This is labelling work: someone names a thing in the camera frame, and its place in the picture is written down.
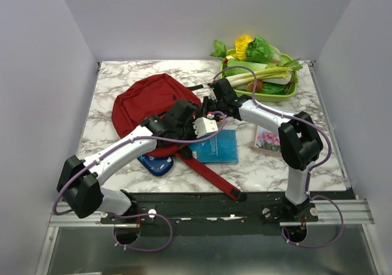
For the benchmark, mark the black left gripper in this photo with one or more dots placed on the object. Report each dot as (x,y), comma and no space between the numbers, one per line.
(190,123)

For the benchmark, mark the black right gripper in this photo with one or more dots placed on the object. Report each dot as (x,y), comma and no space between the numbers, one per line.
(206,102)

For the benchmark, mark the blue paperback book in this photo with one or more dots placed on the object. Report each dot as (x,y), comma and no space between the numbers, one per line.
(220,149)

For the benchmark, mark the red student backpack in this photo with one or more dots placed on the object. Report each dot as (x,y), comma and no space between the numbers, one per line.
(161,96)

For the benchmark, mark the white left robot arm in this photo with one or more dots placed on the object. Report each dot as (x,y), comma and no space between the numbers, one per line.
(80,182)

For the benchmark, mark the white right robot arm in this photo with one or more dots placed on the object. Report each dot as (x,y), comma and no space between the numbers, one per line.
(299,140)

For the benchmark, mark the green plastic tray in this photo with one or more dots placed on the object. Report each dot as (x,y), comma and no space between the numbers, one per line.
(271,92)

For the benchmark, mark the green white leek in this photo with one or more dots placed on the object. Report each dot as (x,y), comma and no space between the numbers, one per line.
(276,75)

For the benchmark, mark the brown mushroom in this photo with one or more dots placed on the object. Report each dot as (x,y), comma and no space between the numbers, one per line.
(255,86)

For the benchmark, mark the blue shark pencil case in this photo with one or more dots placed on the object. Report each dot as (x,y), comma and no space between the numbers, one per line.
(157,166)

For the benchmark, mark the green leaf sprig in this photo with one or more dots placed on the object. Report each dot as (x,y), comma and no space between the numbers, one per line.
(220,49)

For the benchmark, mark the flower cover Designer Fate book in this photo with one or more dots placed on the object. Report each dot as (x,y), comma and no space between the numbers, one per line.
(267,142)

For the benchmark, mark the yellow artificial flower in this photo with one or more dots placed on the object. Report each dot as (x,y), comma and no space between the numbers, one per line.
(241,45)

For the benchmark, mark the green lettuce head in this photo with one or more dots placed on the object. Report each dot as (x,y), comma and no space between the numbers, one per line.
(261,51)

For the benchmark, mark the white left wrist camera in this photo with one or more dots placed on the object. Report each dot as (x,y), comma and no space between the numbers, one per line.
(204,126)

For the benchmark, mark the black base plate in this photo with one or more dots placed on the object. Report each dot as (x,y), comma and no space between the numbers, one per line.
(213,214)

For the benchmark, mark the aluminium rail frame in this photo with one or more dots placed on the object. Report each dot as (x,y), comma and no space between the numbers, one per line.
(73,248)

